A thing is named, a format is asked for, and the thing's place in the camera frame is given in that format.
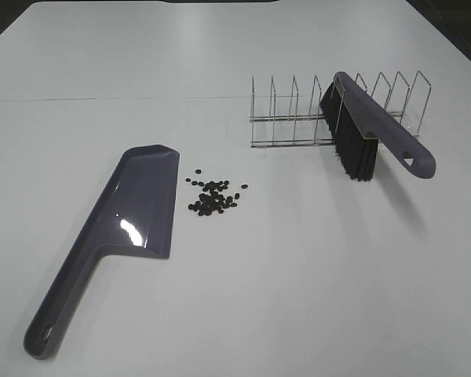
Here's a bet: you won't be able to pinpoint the chrome wire rack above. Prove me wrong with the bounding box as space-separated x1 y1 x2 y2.
249 71 433 148

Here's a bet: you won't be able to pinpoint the purple plastic dustpan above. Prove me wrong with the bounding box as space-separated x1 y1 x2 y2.
24 145 180 360

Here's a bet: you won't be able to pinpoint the purple brush black bristles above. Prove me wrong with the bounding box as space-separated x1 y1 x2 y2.
320 71 436 181

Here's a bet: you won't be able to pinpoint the pile of coffee beans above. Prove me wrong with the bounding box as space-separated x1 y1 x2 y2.
184 177 250 217

